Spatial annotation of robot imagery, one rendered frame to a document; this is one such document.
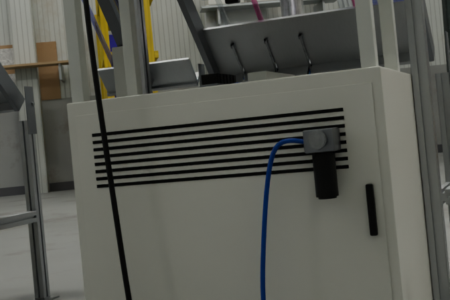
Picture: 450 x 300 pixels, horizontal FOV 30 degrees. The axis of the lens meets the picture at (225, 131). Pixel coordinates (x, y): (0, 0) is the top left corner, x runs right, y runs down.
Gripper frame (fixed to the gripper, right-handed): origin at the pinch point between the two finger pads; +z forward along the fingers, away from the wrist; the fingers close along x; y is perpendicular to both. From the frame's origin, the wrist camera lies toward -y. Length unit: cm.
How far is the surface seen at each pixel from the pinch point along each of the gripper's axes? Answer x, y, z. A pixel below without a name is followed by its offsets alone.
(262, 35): 10.2, -17.5, -2.6
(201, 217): 20, -18, 94
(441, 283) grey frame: 62, -58, 68
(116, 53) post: -38.1, -15.4, 0.9
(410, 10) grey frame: 61, 0, 38
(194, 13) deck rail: -8.0, -5.9, 1.0
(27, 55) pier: -566, -276, -713
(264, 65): 7.6, -28.7, -5.7
